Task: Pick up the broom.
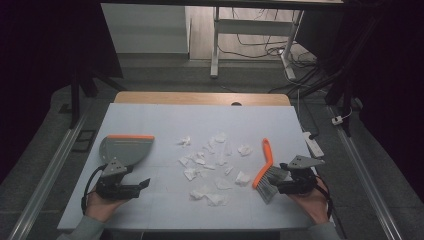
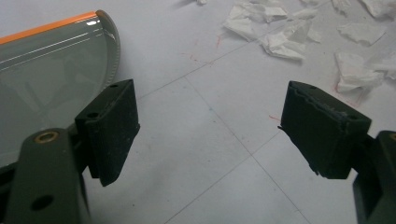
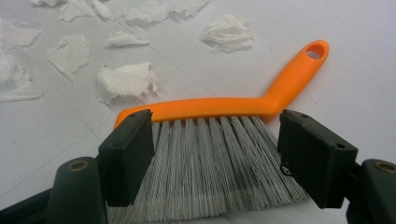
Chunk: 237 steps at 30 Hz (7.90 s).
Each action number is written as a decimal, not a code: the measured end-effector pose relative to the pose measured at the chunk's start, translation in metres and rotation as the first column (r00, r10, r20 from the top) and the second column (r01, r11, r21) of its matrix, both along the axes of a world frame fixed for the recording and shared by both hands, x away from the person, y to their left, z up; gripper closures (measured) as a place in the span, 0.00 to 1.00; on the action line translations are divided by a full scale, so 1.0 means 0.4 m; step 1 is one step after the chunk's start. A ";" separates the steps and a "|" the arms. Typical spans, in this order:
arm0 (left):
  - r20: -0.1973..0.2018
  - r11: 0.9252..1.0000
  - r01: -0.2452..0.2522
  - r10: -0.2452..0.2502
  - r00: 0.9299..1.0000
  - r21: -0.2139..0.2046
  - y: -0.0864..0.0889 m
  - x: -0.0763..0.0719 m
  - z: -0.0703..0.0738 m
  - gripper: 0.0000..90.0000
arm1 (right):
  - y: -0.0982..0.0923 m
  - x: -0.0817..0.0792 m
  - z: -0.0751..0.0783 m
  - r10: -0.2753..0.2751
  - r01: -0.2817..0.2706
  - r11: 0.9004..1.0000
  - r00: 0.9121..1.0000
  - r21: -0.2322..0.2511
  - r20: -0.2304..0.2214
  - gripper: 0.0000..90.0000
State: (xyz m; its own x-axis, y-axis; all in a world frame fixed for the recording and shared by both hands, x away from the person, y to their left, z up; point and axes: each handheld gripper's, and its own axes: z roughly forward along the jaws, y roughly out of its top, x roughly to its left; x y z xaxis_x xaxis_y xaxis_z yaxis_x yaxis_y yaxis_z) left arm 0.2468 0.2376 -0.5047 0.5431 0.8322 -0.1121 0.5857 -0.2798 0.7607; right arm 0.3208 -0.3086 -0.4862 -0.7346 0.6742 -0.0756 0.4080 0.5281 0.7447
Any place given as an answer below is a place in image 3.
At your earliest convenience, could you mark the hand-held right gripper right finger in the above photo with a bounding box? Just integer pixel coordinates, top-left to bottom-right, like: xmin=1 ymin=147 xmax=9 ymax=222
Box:
xmin=276 ymin=108 xmax=359 ymax=210

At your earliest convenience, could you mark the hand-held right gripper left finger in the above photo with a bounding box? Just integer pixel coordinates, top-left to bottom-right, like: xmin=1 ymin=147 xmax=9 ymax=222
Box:
xmin=98 ymin=108 xmax=156 ymax=208

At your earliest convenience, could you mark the pile of white paper scraps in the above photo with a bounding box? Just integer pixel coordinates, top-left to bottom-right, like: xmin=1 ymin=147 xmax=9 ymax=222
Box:
xmin=0 ymin=0 xmax=255 ymax=105

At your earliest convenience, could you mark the orange brush with grey bristles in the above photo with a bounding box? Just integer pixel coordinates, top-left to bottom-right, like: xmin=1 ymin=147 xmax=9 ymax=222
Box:
xmin=106 ymin=39 xmax=331 ymax=224

